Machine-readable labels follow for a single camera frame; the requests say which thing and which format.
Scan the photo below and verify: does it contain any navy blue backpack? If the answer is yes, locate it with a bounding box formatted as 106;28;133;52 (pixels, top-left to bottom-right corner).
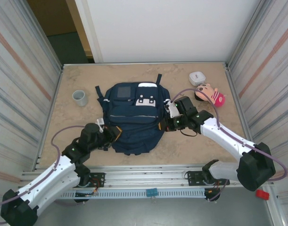
95;73;171;156

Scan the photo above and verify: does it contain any pink plush doll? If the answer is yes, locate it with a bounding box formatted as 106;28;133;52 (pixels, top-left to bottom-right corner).
194;82;227;108

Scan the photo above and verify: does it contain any white round lidded box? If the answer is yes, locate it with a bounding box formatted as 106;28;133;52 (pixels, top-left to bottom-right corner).
189;72;207;87

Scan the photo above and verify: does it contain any grey plastic cup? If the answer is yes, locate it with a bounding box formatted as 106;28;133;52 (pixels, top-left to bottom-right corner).
72;90;89;107

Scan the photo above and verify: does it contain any aluminium table edge profile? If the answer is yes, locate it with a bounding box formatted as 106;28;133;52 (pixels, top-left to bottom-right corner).
224;62;261;168
35;65;64;170
63;61;227;67

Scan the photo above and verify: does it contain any red plastic block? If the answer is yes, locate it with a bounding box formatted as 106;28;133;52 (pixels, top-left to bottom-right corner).
255;189;270;201

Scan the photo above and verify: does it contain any brown wooden door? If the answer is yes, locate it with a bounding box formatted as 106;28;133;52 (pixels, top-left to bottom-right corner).
27;0;92;57

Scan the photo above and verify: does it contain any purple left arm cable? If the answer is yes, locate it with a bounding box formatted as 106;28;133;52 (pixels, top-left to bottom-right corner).
0;125;101;224

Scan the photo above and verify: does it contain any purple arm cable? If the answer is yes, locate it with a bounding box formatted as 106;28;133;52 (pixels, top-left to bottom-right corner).
0;125;101;224
172;88;288;202

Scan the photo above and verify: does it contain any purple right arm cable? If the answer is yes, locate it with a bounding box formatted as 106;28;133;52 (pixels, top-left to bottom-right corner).
172;88;288;202

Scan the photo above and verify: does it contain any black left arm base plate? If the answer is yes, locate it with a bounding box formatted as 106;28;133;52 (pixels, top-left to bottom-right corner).
74;172;106;188

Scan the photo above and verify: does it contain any aluminium mounting rail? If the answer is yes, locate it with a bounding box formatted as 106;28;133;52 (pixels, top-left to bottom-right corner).
21;164;275;189

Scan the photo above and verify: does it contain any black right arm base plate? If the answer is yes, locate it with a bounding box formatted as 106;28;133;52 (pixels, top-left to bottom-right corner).
185;170;230;187

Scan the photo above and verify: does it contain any white slotted cable duct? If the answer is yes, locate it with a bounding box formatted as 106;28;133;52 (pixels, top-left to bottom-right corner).
56;190;206;200

